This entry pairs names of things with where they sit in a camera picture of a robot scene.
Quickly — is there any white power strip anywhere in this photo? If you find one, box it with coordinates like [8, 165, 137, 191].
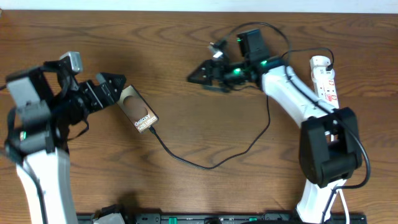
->
[311, 66, 340, 108]

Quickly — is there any white power strip cord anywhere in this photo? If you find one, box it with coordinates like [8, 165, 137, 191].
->
[329, 130, 351, 224]

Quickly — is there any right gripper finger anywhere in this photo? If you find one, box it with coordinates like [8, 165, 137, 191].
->
[187, 60, 214, 86]
[202, 85, 230, 93]

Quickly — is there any black USB charging cable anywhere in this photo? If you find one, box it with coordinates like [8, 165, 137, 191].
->
[147, 47, 335, 170]

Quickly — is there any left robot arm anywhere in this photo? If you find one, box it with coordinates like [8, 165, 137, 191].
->
[4, 57, 126, 223]

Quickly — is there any white charger adapter plug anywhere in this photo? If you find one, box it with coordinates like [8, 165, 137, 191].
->
[310, 55, 331, 69]

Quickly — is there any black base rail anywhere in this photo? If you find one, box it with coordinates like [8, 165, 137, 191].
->
[77, 212, 368, 224]

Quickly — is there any Galaxy S25 Ultra smartphone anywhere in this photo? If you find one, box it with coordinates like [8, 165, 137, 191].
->
[118, 85, 159, 133]

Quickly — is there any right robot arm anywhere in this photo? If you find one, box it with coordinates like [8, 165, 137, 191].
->
[187, 29, 369, 223]

